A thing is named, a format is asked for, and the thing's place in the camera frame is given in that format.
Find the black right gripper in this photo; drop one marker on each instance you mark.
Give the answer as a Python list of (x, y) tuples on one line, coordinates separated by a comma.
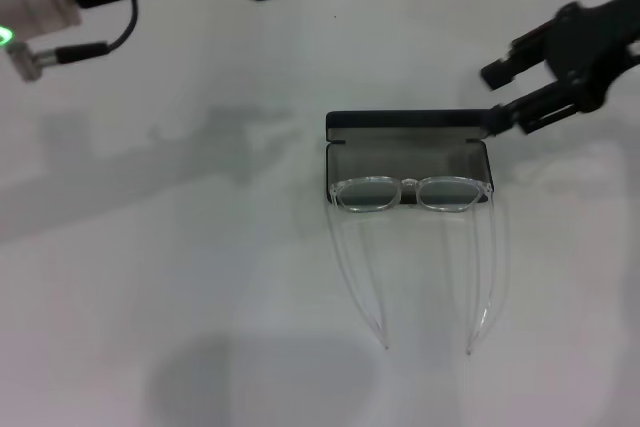
[(595, 52)]

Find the clear white glasses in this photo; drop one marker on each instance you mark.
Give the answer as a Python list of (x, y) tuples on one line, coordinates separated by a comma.
[(370, 194)]

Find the black glasses case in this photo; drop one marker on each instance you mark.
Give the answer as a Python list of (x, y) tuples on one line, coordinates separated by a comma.
[(400, 162)]

